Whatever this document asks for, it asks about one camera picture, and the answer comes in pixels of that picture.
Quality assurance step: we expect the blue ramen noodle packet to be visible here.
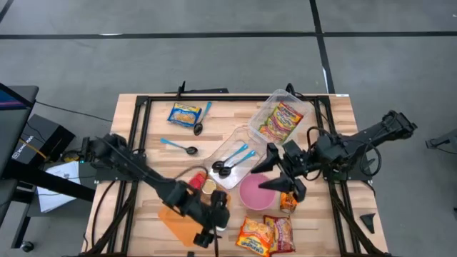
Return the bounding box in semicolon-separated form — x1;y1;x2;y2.
166;102;203;129

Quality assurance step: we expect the black bracket behind table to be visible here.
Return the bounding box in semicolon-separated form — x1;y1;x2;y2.
177;80;229;96

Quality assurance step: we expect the yellow orange ramen noodle packet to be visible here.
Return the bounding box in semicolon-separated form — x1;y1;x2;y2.
235;216;275;257

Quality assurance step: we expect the green-edged ramen noodle packet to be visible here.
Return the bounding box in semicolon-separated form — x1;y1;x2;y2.
257;110;297;144

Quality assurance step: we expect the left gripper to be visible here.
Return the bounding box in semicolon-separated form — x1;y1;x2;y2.
194;191;231;257

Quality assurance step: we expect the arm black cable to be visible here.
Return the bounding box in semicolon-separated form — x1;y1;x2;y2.
306;126;383;178
174;164;210;183

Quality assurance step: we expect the red orange ramen noodle packet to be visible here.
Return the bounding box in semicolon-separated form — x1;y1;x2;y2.
280;101;305;121

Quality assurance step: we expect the black spoon with blue handle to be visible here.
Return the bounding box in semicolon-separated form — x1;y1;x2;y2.
211;143;250;171
193;101;214;137
159;138;199;156
218;149;257;178

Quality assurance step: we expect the red-lid spice jar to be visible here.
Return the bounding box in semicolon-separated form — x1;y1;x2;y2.
188;172;207;190

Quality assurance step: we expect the clear rectangular plastic container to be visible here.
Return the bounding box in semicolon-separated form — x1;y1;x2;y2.
248;89;315;146
202;126;268;191

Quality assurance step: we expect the black floor stand foot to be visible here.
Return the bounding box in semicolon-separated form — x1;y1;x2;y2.
425;128;457;151

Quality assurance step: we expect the dark red ramen noodle packet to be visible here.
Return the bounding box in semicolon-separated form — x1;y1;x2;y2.
263;214;296;254

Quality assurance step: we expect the black monitor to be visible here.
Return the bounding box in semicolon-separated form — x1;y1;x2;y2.
0;82;39;179

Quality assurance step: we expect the black box with white logo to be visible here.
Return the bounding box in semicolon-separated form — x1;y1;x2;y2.
10;114;76;167

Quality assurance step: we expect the orange plastic tray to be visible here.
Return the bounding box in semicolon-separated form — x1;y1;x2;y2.
158;170;233;248

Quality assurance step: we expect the yellow cable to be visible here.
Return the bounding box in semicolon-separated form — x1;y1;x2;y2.
19;138;47;160

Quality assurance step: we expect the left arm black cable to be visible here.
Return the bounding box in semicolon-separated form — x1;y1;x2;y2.
174;164;210;183

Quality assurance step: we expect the thin black floor cable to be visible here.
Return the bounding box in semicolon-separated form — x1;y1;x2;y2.
35;101;112;123

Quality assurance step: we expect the small orange snack packet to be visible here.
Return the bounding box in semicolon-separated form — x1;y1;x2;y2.
279;191;299;214

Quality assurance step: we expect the black triangular bracket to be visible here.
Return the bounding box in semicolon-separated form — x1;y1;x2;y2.
359;213;377;235

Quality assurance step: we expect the thick black cable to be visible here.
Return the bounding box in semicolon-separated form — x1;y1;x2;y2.
91;180;117;251

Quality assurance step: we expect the black stand base beam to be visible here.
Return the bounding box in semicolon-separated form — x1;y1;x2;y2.
0;167;96;203

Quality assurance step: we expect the white paper sheet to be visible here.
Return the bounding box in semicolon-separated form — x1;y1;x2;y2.
36;160;82;214

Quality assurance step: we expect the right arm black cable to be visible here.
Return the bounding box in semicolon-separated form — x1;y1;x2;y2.
306;126;383;178

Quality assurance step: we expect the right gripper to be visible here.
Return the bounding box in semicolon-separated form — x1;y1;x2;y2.
251;139;315;203

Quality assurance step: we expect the black aluminium rig frame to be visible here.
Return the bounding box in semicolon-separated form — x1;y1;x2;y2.
80;93;392;257

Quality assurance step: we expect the thin black table cable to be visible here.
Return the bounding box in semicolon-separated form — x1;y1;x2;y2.
285;82;329;126

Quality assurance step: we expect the pink bowl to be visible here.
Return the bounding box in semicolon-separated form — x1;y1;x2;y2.
238;173;278;211

